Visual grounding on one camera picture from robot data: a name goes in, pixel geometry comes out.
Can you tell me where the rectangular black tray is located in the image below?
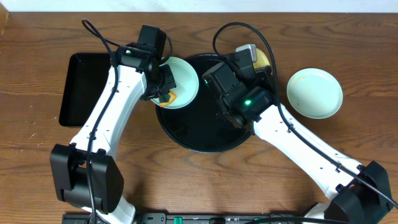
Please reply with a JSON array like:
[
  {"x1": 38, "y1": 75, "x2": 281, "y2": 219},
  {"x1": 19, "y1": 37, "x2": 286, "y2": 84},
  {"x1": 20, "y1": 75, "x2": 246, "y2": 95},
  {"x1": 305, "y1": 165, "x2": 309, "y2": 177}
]
[{"x1": 58, "y1": 53, "x2": 111, "y2": 127}]

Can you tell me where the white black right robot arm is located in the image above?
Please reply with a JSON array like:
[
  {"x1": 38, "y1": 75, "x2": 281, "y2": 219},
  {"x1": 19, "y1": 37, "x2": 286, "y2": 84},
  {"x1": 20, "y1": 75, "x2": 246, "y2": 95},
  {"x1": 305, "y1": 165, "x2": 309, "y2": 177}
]
[{"x1": 202, "y1": 45, "x2": 397, "y2": 223}]

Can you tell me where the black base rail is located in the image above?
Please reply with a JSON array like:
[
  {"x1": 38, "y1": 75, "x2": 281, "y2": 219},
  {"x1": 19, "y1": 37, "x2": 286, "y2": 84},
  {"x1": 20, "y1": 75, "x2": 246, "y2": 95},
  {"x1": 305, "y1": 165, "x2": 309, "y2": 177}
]
[{"x1": 62, "y1": 212, "x2": 327, "y2": 224}]

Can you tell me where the yellow plate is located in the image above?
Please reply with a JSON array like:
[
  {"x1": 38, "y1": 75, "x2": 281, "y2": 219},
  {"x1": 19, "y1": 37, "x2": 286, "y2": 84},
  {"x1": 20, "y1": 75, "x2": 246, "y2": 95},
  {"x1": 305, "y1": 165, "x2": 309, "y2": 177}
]
[{"x1": 253, "y1": 49, "x2": 271, "y2": 69}]

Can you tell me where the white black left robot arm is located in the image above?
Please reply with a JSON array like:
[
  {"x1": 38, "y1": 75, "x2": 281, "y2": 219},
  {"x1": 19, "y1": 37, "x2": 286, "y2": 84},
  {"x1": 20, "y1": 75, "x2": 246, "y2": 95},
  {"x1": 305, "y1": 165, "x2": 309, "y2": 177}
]
[{"x1": 50, "y1": 25, "x2": 176, "y2": 223}]

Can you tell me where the round black tray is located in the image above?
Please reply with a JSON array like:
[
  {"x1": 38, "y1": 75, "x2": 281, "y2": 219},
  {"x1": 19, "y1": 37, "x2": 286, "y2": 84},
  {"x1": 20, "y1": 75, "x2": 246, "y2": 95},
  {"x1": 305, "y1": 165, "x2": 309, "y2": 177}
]
[{"x1": 156, "y1": 54, "x2": 269, "y2": 153}]

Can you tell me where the orange green scrubbing sponge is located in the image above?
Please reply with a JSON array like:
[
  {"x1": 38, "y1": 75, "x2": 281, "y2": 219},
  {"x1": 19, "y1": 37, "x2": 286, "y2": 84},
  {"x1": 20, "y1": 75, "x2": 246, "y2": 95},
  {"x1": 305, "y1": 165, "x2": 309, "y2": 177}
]
[{"x1": 159, "y1": 90, "x2": 177, "y2": 107}]

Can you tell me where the mint plate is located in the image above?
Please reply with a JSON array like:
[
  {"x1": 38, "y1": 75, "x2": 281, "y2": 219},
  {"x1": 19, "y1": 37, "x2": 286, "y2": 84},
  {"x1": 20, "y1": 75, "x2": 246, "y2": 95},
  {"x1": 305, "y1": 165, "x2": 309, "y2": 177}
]
[
  {"x1": 286, "y1": 68, "x2": 343, "y2": 119},
  {"x1": 151, "y1": 57, "x2": 199, "y2": 109}
]

